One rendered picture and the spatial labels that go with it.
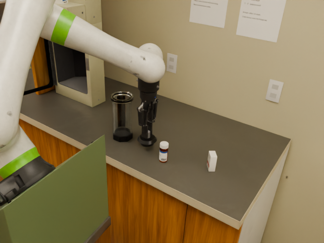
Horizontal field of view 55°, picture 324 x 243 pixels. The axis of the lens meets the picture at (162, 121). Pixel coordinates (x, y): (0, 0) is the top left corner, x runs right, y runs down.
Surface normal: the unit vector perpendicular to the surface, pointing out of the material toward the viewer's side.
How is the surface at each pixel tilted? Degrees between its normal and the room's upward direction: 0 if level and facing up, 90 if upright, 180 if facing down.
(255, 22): 90
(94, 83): 90
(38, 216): 90
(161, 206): 90
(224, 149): 0
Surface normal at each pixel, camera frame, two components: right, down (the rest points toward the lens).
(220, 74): -0.56, 0.39
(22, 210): 0.88, 0.27
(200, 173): 0.05, -0.87
